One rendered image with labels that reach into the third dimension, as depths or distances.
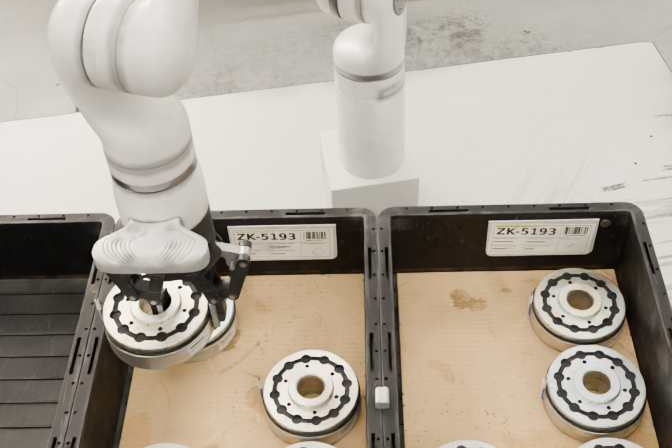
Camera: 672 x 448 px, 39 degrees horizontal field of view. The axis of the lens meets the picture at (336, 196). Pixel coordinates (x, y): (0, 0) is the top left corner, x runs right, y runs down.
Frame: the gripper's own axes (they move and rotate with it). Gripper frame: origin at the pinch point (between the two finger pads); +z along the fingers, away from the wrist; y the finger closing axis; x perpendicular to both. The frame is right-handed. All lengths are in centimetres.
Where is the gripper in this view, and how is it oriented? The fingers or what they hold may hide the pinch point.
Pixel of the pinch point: (190, 309)
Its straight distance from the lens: 91.7
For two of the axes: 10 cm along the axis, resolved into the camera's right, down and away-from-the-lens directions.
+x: -0.2, 7.1, -7.0
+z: 0.4, 7.0, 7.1
